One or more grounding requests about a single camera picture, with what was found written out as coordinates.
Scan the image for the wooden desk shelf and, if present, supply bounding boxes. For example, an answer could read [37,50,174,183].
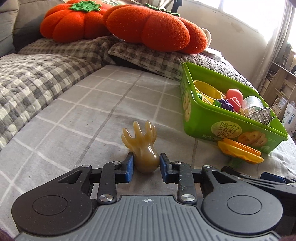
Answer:
[262,43,295,120]

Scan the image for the grey curtain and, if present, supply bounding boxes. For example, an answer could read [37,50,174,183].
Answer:
[252,1,295,92]

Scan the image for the pink pig toy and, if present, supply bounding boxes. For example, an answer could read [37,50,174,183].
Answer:
[226,88,243,113]

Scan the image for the white paper bag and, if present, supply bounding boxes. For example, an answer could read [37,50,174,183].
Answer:
[282,101,296,135]

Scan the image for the purple toy grapes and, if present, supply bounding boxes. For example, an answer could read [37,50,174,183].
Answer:
[213,99,234,112]

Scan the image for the large orange pumpkin cushion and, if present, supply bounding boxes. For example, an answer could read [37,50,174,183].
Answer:
[103,4,210,54]

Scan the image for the tan rubber hand toy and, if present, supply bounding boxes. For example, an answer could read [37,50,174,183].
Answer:
[121,120,160,174]

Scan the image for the grey checked quilted blanket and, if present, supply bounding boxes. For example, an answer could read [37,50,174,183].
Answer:
[1,36,250,147]

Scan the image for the small orange pumpkin cushion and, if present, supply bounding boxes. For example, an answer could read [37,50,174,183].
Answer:
[40,1,112,43]

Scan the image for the yellow toy pot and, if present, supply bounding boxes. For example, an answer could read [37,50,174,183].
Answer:
[193,80,225,104]

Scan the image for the green plastic storage box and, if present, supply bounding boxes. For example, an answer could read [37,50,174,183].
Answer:
[180,62,288,154]

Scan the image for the papers on bed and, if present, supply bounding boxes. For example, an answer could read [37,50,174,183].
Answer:
[201,48,223,61]

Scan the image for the yellow orange toy flower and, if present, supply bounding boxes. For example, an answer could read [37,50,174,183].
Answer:
[217,138,264,169]

